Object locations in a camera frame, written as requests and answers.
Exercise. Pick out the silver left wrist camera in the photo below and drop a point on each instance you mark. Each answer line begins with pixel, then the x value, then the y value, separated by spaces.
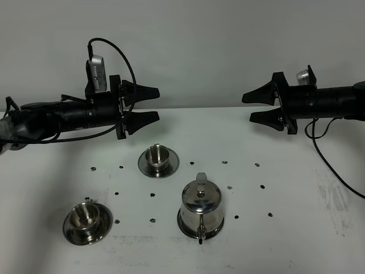
pixel 96 74

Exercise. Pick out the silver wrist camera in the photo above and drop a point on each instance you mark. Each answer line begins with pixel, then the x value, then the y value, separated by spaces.
pixel 96 74
pixel 306 77

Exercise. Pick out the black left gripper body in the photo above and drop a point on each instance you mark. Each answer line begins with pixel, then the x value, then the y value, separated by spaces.
pixel 104 108

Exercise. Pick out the stainless steel teapot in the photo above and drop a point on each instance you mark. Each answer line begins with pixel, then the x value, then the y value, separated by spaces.
pixel 201 195

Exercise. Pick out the near stainless steel teacup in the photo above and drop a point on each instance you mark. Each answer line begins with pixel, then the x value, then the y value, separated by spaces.
pixel 84 216

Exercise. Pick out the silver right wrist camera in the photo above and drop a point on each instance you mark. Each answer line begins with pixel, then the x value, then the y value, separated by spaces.
pixel 306 77

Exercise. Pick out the far stainless steel teacup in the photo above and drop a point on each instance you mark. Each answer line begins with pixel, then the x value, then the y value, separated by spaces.
pixel 157 156

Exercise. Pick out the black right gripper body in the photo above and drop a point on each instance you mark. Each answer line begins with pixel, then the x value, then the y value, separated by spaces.
pixel 290 97

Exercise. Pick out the stainless steel teacup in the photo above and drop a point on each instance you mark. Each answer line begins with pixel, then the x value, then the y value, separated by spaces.
pixel 84 216
pixel 157 156

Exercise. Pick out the steel teapot saucer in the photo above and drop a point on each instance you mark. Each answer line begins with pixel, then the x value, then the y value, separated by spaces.
pixel 200 225

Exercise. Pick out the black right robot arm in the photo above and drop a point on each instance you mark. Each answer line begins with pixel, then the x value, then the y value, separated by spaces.
pixel 336 102

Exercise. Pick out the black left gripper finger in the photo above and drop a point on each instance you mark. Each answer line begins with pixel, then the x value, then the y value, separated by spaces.
pixel 138 120
pixel 142 92

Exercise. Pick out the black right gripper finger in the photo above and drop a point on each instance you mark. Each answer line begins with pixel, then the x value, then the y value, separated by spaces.
pixel 272 118
pixel 262 95

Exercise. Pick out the far stainless steel saucer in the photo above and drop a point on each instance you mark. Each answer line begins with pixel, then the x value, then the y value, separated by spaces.
pixel 164 172

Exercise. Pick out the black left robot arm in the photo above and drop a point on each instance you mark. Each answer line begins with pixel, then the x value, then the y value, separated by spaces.
pixel 45 121

